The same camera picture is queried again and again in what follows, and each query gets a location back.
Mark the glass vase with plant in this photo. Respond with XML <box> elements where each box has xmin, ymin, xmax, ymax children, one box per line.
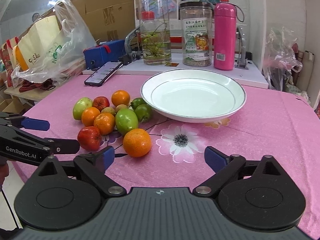
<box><xmin>137</xmin><ymin>0</ymin><xmax>171</xmax><ymax>66</ymax></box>

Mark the green apple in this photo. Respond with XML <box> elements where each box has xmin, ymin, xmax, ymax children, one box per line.
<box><xmin>73</xmin><ymin>97</ymin><xmax>93</xmax><ymax>120</ymax></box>

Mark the clear plastic bag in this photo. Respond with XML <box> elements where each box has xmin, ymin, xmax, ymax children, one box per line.
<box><xmin>263</xmin><ymin>24</ymin><xmax>303</xmax><ymax>91</ymax></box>
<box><xmin>11</xmin><ymin>0</ymin><xmax>96</xmax><ymax>87</ymax></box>

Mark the clear plastic bag right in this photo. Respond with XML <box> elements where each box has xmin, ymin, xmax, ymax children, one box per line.
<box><xmin>263</xmin><ymin>24</ymin><xmax>303</xmax><ymax>91</ymax></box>

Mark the white board platform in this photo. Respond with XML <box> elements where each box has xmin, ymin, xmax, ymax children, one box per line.
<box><xmin>81</xmin><ymin>52</ymin><xmax>270</xmax><ymax>90</ymax></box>

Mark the white round plate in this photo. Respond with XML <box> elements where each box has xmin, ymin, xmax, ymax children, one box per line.
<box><xmin>140</xmin><ymin>69</ymin><xmax>247</xmax><ymax>124</ymax></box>

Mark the black smartphone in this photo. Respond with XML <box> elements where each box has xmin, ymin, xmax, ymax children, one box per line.
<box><xmin>84</xmin><ymin>62</ymin><xmax>123</xmax><ymax>87</ymax></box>

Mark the beige paper shopping bag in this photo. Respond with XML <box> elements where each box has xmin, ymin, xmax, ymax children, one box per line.
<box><xmin>12</xmin><ymin>15</ymin><xmax>60</xmax><ymax>71</ymax></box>

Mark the pink floral tablecloth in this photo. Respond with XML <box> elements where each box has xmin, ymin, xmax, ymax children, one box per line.
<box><xmin>25</xmin><ymin>75</ymin><xmax>319</xmax><ymax>239</ymax></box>

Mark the brown longan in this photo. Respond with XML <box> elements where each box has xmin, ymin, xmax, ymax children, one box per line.
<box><xmin>101</xmin><ymin>106</ymin><xmax>116</xmax><ymax>115</ymax></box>
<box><xmin>115</xmin><ymin>104</ymin><xmax>128</xmax><ymax>113</ymax></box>

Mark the clear jar with label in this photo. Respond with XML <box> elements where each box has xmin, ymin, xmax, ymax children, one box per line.
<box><xmin>179</xmin><ymin>0</ymin><xmax>213</xmax><ymax>67</ymax></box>

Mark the pink thermos bottle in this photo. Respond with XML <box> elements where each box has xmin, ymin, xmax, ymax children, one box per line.
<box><xmin>214</xmin><ymin>0</ymin><xmax>236</xmax><ymax>70</ymax></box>

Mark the red wax apple back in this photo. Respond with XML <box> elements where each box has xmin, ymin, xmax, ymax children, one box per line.
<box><xmin>92</xmin><ymin>96</ymin><xmax>110</xmax><ymax>112</ymax></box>

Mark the red fabric item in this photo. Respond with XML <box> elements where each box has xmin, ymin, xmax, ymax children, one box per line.
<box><xmin>19</xmin><ymin>79</ymin><xmax>55</xmax><ymax>93</ymax></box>

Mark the grey metal clamp left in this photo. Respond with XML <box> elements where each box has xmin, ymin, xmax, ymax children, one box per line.
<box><xmin>119</xmin><ymin>26</ymin><xmax>143</xmax><ymax>66</ymax></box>

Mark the blue tool box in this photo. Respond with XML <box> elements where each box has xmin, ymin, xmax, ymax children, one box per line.
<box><xmin>83</xmin><ymin>40</ymin><xmax>125</xmax><ymax>70</ymax></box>

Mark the cardboard box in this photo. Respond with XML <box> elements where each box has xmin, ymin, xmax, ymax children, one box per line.
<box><xmin>33</xmin><ymin>0</ymin><xmax>135</xmax><ymax>41</ymax></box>

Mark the red wax apple front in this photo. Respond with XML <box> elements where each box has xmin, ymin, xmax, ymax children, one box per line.
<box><xmin>77</xmin><ymin>126</ymin><xmax>102</xmax><ymax>151</ymax></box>

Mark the orange back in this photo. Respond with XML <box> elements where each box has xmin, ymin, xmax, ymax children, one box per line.
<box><xmin>111</xmin><ymin>90</ymin><xmax>130</xmax><ymax>107</ymax></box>

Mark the red wax apple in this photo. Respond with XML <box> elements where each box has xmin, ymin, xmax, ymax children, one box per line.
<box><xmin>77</xmin><ymin>126</ymin><xmax>102</xmax><ymax>151</ymax></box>
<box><xmin>92</xmin><ymin>96</ymin><xmax>110</xmax><ymax>112</ymax></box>

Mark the green persimmon front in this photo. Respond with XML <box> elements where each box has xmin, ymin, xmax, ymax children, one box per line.
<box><xmin>135</xmin><ymin>104</ymin><xmax>153</xmax><ymax>123</ymax></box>

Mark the grey metal clamp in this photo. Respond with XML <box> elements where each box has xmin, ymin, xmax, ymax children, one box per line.
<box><xmin>119</xmin><ymin>26</ymin><xmax>143</xmax><ymax>66</ymax></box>
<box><xmin>235</xmin><ymin>26</ymin><xmax>248</xmax><ymax>70</ymax></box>

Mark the clear plastic bag left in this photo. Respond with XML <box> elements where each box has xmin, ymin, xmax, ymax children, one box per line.
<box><xmin>11</xmin><ymin>0</ymin><xmax>96</xmax><ymax>87</ymax></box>

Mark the large orange front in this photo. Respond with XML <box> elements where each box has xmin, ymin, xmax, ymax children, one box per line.
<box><xmin>123</xmin><ymin>128</ymin><xmax>152</xmax><ymax>158</ymax></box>

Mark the grey metal clamp right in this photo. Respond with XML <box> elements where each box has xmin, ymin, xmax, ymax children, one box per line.
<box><xmin>235</xmin><ymin>26</ymin><xmax>248</xmax><ymax>70</ymax></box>

